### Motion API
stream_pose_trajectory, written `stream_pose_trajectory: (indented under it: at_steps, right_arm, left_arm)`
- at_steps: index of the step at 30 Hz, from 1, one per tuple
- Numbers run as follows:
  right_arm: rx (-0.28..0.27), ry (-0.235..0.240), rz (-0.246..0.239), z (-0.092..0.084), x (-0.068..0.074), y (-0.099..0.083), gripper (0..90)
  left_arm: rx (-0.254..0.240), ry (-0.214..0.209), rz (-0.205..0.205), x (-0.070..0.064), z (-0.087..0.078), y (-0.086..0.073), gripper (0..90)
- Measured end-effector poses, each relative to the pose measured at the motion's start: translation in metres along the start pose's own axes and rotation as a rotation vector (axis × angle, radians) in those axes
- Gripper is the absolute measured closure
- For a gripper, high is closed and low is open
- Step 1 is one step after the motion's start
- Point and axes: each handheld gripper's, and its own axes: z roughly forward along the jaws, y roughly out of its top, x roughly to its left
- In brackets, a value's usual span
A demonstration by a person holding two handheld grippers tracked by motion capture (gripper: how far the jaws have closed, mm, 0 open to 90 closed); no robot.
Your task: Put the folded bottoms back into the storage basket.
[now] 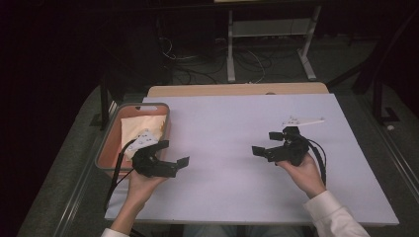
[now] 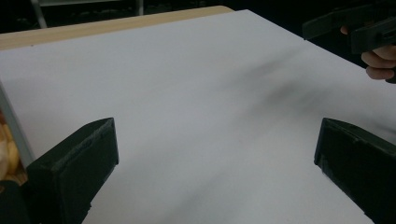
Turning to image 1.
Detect cream yellow garment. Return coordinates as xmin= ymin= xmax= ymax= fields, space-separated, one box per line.
xmin=120 ymin=114 xmax=167 ymax=162

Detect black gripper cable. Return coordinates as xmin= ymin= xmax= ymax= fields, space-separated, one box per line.
xmin=104 ymin=140 xmax=136 ymax=212
xmin=305 ymin=137 xmax=328 ymax=186

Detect pink plastic basket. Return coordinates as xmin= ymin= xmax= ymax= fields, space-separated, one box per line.
xmin=94 ymin=102 xmax=172 ymax=179

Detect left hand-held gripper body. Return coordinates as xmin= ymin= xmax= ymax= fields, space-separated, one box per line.
xmin=126 ymin=128 xmax=179 ymax=179

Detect dark metal stand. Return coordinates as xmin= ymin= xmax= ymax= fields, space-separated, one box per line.
xmin=90 ymin=73 xmax=125 ymax=131
xmin=350 ymin=9 xmax=419 ymax=124

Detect person's right hand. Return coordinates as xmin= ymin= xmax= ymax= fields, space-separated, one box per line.
xmin=276 ymin=152 xmax=327 ymax=200

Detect tangle of floor cables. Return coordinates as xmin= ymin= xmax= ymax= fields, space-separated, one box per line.
xmin=157 ymin=36 xmax=268 ymax=85

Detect white metal table frame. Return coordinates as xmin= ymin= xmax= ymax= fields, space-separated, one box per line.
xmin=226 ymin=5 xmax=322 ymax=83

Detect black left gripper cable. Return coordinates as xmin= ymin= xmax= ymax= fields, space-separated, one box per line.
xmin=104 ymin=140 xmax=136 ymax=212

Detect person's left hand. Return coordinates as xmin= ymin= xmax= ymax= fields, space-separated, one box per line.
xmin=126 ymin=169 xmax=169 ymax=206

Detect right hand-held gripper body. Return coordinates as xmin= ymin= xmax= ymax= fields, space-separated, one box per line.
xmin=268 ymin=116 xmax=325 ymax=167

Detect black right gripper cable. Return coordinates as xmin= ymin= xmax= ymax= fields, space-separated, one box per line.
xmin=305 ymin=137 xmax=328 ymax=186

